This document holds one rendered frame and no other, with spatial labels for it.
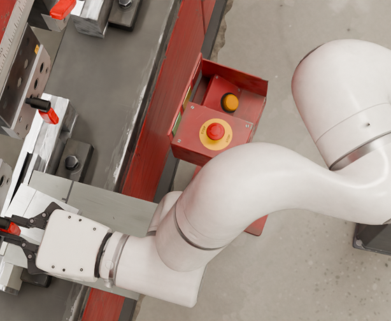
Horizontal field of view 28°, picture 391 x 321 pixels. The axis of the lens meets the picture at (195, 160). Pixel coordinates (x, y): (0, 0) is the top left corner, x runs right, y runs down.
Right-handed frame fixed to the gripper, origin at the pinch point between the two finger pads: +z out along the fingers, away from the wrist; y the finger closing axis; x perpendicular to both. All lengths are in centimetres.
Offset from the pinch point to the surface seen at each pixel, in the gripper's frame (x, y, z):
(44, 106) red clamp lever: 6.5, 19.7, 0.0
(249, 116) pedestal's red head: -48, 44, -28
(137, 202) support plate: -18.5, 12.8, -14.5
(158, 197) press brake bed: -114, 32, -3
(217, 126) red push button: -38, 36, -23
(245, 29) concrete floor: -118, 95, -14
